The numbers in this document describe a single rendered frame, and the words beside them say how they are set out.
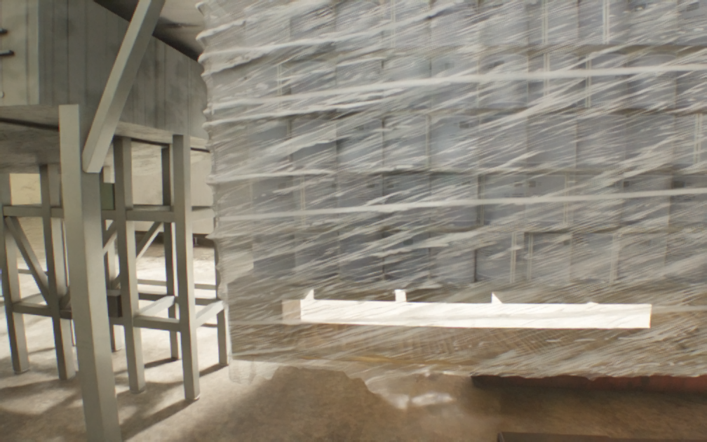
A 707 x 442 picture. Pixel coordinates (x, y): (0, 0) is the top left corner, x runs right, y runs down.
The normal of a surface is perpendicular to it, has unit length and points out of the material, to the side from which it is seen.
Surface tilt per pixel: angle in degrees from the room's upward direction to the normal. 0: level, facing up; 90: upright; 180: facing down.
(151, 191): 90
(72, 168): 90
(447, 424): 0
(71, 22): 90
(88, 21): 90
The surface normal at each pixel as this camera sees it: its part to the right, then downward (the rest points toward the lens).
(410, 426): 0.02, -0.99
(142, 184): -0.11, 0.11
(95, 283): 0.99, 0.04
